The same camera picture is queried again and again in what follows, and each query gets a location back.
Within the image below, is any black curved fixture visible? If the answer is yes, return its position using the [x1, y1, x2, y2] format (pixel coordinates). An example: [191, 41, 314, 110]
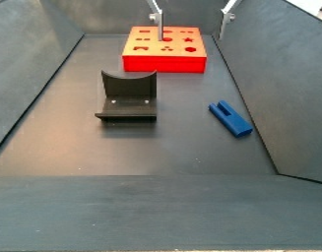
[94, 72, 156, 121]

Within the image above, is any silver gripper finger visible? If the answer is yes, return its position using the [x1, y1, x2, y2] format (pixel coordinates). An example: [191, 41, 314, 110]
[217, 0, 240, 39]
[145, 0, 163, 41]

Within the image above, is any red foam shape board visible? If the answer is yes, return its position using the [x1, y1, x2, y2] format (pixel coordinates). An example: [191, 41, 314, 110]
[121, 27, 205, 73]

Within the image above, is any blue square-circle object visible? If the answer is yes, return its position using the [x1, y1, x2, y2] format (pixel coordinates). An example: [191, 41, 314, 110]
[207, 100, 252, 138]

